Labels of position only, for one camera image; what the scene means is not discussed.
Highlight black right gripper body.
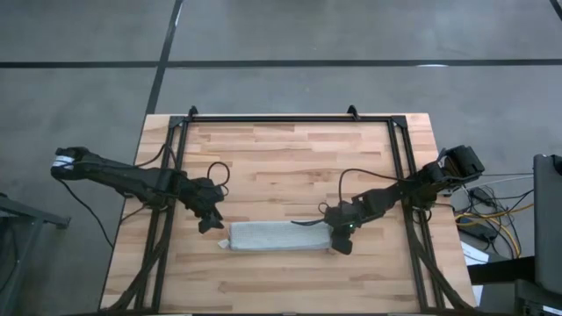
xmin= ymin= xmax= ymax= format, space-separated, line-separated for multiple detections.
xmin=324 ymin=202 xmax=364 ymax=257

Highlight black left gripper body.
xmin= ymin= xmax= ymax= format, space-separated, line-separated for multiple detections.
xmin=185 ymin=176 xmax=226 ymax=235

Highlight grey microfiber towel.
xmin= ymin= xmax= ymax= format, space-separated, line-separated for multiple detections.
xmin=227 ymin=219 xmax=334 ymax=252

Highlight white paper sheet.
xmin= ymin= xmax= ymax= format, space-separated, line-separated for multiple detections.
xmin=460 ymin=240 xmax=489 ymax=268

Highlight black power adapter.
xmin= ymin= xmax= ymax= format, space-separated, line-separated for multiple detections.
xmin=468 ymin=186 xmax=496 ymax=205
xmin=464 ymin=221 xmax=501 ymax=243

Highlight black crossbar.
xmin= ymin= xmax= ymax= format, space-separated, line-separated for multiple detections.
xmin=466 ymin=255 xmax=537 ymax=286

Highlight dark grey equipment case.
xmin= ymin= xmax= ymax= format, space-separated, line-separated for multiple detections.
xmin=532 ymin=153 xmax=562 ymax=296

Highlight dark box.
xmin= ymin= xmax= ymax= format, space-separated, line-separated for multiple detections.
xmin=513 ymin=278 xmax=562 ymax=316

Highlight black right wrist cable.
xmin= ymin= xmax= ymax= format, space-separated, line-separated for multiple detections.
xmin=291 ymin=168 xmax=412 ymax=228

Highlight black aluminium table frame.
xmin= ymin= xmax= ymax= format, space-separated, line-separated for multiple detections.
xmin=99 ymin=104 xmax=476 ymax=315

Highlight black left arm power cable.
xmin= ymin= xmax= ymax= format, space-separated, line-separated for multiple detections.
xmin=53 ymin=175 xmax=116 ymax=250

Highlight yellow cable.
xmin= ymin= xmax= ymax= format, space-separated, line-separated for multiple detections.
xmin=453 ymin=202 xmax=535 ymax=260

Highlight white cable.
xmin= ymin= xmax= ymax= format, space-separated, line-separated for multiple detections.
xmin=460 ymin=174 xmax=535 ymax=189

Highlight grey metal cart frame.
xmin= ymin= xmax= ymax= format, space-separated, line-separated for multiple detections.
xmin=0 ymin=192 xmax=72 ymax=316

